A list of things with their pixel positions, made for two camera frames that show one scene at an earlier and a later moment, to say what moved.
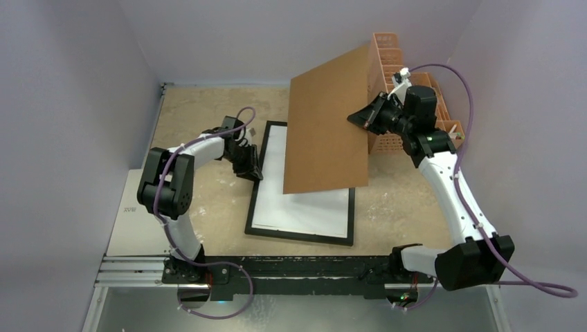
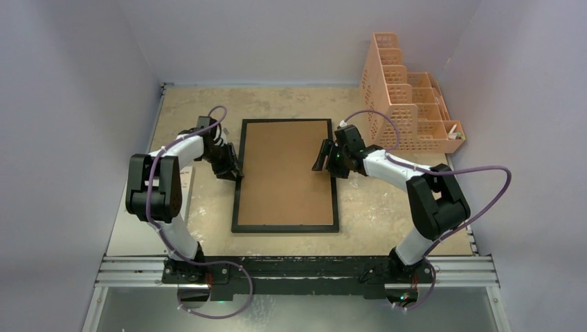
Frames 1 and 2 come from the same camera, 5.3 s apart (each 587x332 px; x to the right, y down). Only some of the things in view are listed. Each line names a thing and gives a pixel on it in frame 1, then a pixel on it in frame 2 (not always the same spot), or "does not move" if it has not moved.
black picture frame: (271, 232) to (296, 228)
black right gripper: (375, 116) to (331, 159)
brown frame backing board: (324, 151) to (278, 186)
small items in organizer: (455, 135) does not move
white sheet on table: (138, 232) does not move
